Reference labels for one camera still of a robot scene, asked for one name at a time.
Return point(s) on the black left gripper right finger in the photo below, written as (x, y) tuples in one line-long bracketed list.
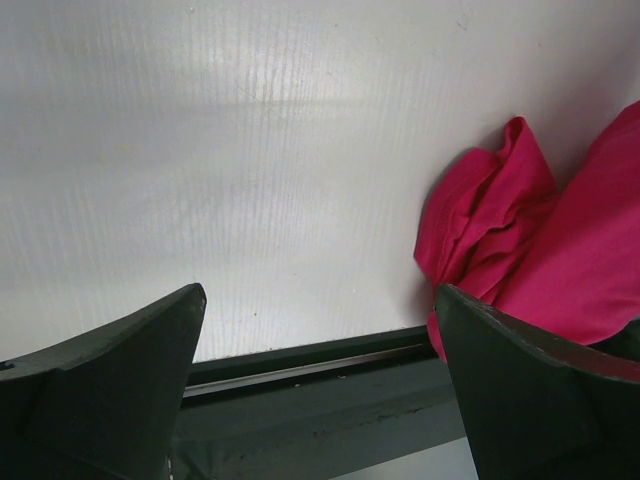
[(534, 405)]

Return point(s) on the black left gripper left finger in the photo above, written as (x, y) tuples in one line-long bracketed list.
[(103, 404)]

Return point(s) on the crimson pink t shirt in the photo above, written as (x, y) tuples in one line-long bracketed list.
[(563, 259)]

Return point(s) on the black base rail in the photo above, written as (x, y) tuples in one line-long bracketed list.
[(315, 411)]

